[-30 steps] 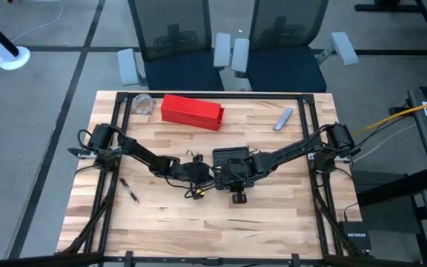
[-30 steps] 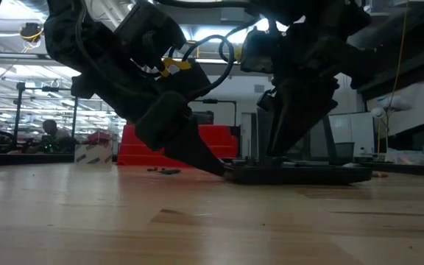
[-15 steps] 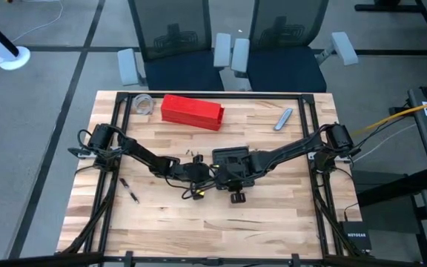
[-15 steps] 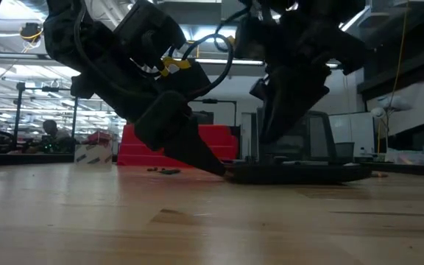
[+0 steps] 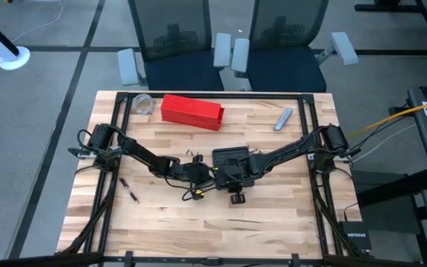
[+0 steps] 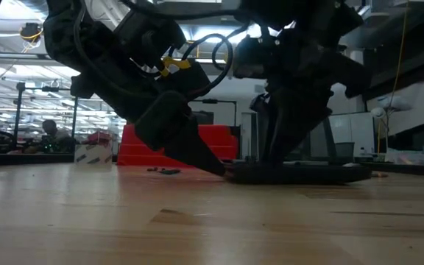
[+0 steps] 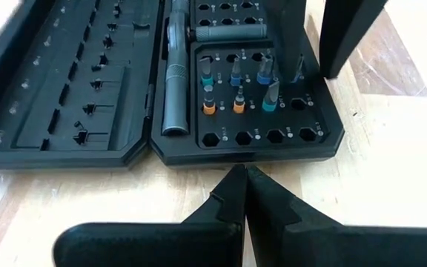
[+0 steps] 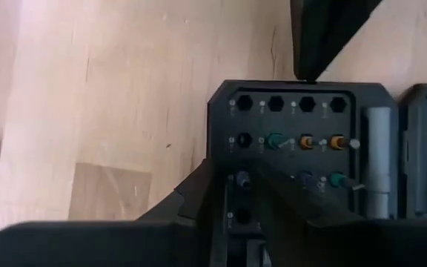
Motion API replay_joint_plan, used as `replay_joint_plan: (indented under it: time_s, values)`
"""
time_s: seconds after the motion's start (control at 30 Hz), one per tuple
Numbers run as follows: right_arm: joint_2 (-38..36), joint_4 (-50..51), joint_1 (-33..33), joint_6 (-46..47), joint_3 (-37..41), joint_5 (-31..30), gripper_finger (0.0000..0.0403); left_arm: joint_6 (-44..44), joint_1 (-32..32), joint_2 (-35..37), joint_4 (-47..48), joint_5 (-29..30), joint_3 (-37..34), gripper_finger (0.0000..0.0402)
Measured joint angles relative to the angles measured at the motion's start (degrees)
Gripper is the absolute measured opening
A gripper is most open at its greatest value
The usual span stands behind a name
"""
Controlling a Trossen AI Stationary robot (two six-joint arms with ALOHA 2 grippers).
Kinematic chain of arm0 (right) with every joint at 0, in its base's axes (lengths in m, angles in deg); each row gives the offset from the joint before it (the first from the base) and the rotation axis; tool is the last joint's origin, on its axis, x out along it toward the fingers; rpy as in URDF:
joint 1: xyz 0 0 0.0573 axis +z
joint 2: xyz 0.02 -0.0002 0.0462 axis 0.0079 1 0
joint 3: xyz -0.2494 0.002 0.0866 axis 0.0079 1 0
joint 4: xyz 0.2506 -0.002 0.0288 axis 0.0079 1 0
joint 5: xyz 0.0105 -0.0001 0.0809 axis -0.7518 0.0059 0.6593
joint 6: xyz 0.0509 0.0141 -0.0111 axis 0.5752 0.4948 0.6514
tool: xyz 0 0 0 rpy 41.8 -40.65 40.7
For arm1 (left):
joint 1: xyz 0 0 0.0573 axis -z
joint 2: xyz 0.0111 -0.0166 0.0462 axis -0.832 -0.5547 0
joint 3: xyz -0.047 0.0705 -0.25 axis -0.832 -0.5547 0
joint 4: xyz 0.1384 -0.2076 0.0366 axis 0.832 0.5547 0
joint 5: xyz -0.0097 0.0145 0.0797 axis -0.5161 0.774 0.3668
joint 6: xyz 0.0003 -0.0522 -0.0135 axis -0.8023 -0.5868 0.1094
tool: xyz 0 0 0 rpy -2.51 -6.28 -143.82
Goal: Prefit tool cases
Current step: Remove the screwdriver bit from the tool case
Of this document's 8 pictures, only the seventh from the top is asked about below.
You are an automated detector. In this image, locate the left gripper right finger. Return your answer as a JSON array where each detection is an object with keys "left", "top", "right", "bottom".
[{"left": 246, "top": 165, "right": 427, "bottom": 267}]

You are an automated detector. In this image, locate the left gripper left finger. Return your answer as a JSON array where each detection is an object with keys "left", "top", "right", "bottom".
[{"left": 52, "top": 165, "right": 247, "bottom": 267}]

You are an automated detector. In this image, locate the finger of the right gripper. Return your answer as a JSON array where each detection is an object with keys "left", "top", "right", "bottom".
[
  {"left": 263, "top": 0, "right": 307, "bottom": 81},
  {"left": 319, "top": 0, "right": 389, "bottom": 79}
]

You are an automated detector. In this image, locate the black plastic tool case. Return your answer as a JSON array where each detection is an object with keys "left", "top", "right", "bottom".
[{"left": 0, "top": 0, "right": 345, "bottom": 171}]

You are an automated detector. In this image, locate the grey ratchet screwdriver handle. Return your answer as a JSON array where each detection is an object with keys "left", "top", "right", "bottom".
[{"left": 161, "top": 0, "right": 191, "bottom": 136}]

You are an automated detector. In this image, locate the blue-collared screwdriver bit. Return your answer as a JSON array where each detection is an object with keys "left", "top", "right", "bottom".
[
  {"left": 229, "top": 57, "right": 244, "bottom": 88},
  {"left": 256, "top": 55, "right": 275, "bottom": 86}
]

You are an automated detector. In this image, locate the grey knurled extension bar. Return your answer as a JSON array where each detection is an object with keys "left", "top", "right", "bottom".
[{"left": 193, "top": 24, "right": 268, "bottom": 42}]

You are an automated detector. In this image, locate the teal-collared screwdriver bit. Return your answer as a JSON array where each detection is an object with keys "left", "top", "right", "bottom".
[
  {"left": 261, "top": 79, "right": 281, "bottom": 113},
  {"left": 198, "top": 56, "right": 216, "bottom": 88}
]

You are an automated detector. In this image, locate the orange-collared screwdriver bit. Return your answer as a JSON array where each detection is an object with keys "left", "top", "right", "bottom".
[
  {"left": 202, "top": 85, "right": 216, "bottom": 116},
  {"left": 233, "top": 85, "right": 246, "bottom": 114}
]

